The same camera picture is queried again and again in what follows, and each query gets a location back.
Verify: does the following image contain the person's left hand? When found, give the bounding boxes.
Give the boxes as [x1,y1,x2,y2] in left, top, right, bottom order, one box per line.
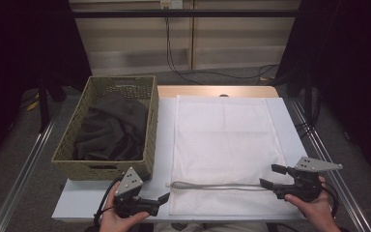
[99,181,151,232]

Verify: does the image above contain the white mesh laundry bag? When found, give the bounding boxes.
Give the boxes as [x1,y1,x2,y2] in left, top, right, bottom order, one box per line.
[168,95,303,218]

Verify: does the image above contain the person's right hand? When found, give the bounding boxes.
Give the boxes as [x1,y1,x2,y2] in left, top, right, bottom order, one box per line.
[283,176,341,232]

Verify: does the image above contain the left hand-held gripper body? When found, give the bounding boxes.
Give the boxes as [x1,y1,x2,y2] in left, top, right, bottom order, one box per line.
[112,166,160,218]

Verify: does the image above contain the black hanging wall cable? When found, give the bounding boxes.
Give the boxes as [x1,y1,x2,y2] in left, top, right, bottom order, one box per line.
[164,6,280,86]

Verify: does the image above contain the yellow floor tape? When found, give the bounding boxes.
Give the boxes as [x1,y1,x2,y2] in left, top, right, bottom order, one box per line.
[24,92,42,112]

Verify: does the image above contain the green woven basket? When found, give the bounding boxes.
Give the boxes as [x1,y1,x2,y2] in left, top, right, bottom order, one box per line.
[50,74,159,182]

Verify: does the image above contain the aluminium floor rail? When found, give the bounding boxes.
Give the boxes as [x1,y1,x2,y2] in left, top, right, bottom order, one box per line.
[290,99,371,232]
[0,101,63,232]

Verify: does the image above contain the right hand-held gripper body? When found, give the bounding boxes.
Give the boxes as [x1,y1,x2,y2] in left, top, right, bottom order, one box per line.
[272,156,344,204]

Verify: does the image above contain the black curtain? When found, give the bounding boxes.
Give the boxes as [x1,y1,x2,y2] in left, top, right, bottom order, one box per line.
[0,0,93,170]
[273,0,371,187]

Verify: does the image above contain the dark grey cloth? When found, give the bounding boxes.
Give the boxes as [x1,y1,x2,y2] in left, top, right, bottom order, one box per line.
[73,93,150,162]

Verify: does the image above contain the white wall socket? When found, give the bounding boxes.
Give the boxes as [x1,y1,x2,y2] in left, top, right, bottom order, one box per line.
[159,0,185,10]

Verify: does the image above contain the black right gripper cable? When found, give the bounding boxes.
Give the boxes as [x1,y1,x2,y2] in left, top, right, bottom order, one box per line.
[320,181,340,219]

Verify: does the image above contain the white table cover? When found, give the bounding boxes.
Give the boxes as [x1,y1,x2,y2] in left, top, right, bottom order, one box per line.
[51,96,333,223]

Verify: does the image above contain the black horizontal bar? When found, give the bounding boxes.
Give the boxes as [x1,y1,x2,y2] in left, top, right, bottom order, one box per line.
[71,9,300,19]

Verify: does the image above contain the black stand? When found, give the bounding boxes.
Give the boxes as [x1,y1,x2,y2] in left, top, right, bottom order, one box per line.
[301,69,321,128]
[36,72,68,133]

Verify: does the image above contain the grey drawstring cord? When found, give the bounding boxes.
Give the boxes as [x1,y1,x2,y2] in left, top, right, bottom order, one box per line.
[165,181,269,192]

